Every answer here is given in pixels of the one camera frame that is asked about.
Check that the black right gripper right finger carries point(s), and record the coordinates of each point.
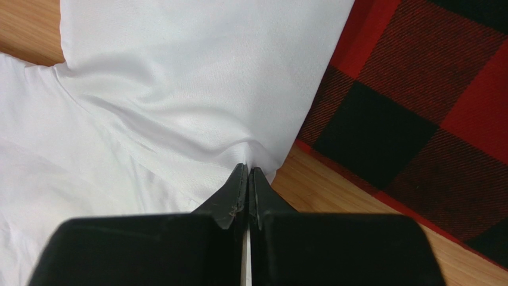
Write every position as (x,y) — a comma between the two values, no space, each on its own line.
(296,248)

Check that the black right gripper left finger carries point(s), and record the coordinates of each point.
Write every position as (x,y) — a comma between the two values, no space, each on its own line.
(203,247)

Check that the white long sleeve shirt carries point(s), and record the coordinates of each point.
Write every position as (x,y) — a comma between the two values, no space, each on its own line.
(155,104)

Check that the red black plaid folded shirt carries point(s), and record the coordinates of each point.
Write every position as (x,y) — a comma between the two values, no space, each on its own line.
(413,109)

